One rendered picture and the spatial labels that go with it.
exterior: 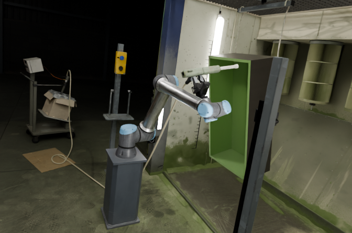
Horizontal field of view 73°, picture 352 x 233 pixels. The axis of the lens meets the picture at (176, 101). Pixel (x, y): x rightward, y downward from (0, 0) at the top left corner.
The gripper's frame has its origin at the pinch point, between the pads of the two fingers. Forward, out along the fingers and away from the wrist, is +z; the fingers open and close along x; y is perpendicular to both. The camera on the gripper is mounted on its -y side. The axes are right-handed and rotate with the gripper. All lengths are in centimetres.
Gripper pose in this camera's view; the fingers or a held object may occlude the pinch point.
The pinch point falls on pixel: (196, 72)
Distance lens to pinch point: 174.4
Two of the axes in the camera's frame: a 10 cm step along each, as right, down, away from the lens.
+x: 8.7, -2.0, 4.5
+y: -3.9, 2.9, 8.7
